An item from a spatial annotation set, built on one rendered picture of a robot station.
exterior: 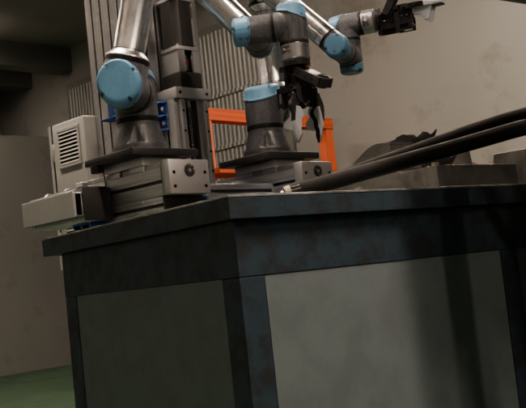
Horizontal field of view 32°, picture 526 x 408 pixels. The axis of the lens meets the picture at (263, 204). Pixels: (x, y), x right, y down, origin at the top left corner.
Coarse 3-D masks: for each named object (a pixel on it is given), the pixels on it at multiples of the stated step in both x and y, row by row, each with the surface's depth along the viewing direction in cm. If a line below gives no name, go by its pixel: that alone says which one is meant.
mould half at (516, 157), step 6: (522, 150) 225; (498, 156) 229; (504, 156) 228; (510, 156) 227; (516, 156) 226; (522, 156) 225; (498, 162) 229; (504, 162) 228; (510, 162) 227; (516, 162) 226; (522, 162) 225; (516, 168) 226; (522, 168) 225; (522, 174) 225; (522, 180) 225
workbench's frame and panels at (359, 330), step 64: (384, 192) 163; (448, 192) 173; (512, 192) 184; (64, 256) 193; (128, 256) 172; (192, 256) 155; (256, 256) 147; (320, 256) 155; (384, 256) 164; (448, 256) 174; (512, 256) 185; (128, 320) 173; (192, 320) 156; (256, 320) 145; (320, 320) 153; (384, 320) 162; (448, 320) 172; (512, 320) 182; (128, 384) 174; (192, 384) 156; (256, 384) 143; (320, 384) 151; (384, 384) 160; (448, 384) 169; (512, 384) 180
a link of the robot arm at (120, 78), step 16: (128, 0) 239; (144, 0) 239; (128, 16) 239; (144, 16) 240; (128, 32) 238; (144, 32) 240; (112, 48) 241; (128, 48) 238; (144, 48) 241; (112, 64) 235; (128, 64) 235; (144, 64) 239; (96, 80) 236; (112, 80) 235; (128, 80) 235; (144, 80) 240; (112, 96) 236; (128, 96) 235; (144, 96) 243; (128, 112) 246
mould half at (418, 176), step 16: (384, 144) 203; (400, 144) 204; (464, 160) 215; (384, 176) 203; (400, 176) 199; (416, 176) 196; (432, 176) 192; (448, 176) 193; (464, 176) 196; (480, 176) 199; (496, 176) 202; (512, 176) 206
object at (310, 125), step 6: (312, 108) 238; (318, 108) 237; (312, 114) 237; (318, 114) 237; (312, 120) 239; (318, 120) 237; (306, 126) 242; (312, 126) 240; (318, 126) 237; (318, 132) 237; (318, 138) 237
